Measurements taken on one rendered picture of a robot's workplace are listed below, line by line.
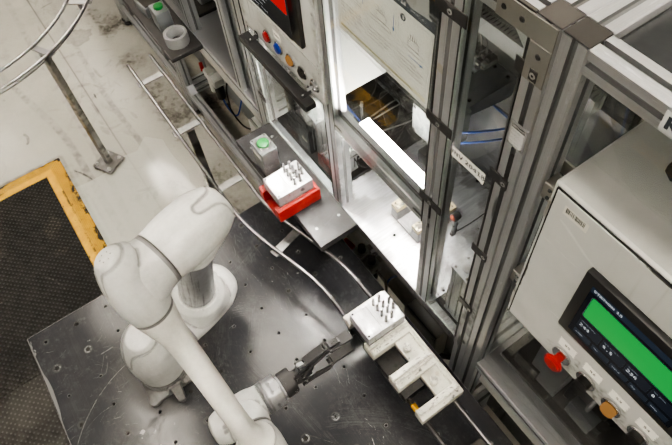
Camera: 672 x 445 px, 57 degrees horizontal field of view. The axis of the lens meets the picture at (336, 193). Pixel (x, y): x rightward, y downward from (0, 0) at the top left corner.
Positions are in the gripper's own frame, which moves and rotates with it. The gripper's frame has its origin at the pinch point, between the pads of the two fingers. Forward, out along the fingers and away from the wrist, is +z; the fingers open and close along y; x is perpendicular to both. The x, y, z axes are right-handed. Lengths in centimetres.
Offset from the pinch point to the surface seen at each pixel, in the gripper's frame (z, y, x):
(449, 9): 26, 104, -2
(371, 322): 9.9, 2.4, -0.1
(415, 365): 13.4, -2.0, -15.8
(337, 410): -9.0, -22.4, -8.0
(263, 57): 21, 47, 66
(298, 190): 15.5, 9.8, 45.9
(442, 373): 18.4, -3.7, -21.5
